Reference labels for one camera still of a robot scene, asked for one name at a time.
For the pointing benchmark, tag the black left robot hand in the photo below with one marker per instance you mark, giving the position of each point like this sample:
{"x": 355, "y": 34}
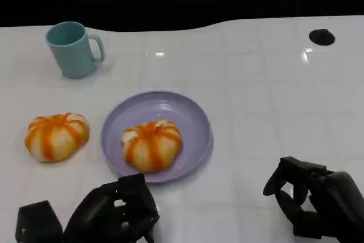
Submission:
{"x": 105, "y": 209}

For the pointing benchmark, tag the lilac plate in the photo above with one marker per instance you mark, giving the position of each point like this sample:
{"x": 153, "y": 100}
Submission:
{"x": 187, "y": 117}

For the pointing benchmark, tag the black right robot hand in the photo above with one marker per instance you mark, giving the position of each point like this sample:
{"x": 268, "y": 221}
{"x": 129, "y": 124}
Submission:
{"x": 338, "y": 197}

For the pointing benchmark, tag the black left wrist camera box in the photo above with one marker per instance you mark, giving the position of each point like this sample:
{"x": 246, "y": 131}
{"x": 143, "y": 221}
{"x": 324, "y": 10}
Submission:
{"x": 37, "y": 223}

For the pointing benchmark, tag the pale green mug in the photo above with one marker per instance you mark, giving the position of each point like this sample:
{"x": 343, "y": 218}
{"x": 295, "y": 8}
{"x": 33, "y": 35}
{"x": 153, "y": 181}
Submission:
{"x": 72, "y": 58}

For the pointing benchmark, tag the orange and white bread roll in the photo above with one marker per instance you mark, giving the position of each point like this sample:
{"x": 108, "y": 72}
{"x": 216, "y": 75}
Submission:
{"x": 57, "y": 137}
{"x": 152, "y": 147}

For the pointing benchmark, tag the black round table grommet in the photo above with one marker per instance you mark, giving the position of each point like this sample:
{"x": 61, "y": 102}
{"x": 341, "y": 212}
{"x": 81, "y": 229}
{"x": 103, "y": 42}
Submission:
{"x": 321, "y": 37}

